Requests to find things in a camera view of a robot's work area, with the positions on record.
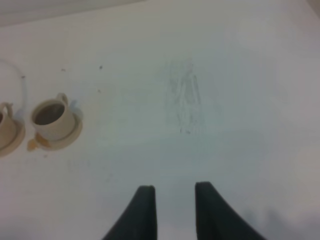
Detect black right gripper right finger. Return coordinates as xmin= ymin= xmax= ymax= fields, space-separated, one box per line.
xmin=195 ymin=181 xmax=264 ymax=240

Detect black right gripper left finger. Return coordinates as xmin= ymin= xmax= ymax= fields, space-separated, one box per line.
xmin=104 ymin=185 xmax=158 ymax=240

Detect right cup saucer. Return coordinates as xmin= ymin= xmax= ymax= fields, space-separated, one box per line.
xmin=34 ymin=112 xmax=83 ymax=151

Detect cup saucer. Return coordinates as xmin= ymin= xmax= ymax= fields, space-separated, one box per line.
xmin=34 ymin=112 xmax=83 ymax=151
xmin=0 ymin=120 xmax=26 ymax=158

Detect right beige teacup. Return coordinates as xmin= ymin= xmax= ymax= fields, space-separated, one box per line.
xmin=30 ymin=93 xmax=76 ymax=141

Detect beige teacup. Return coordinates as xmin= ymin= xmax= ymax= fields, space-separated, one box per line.
xmin=30 ymin=93 xmax=76 ymax=141
xmin=0 ymin=102 xmax=17 ymax=149

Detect left cup saucer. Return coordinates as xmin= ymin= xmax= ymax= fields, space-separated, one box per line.
xmin=0 ymin=120 xmax=26 ymax=158

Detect left beige teacup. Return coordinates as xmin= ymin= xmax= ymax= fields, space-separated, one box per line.
xmin=0 ymin=102 xmax=17 ymax=149

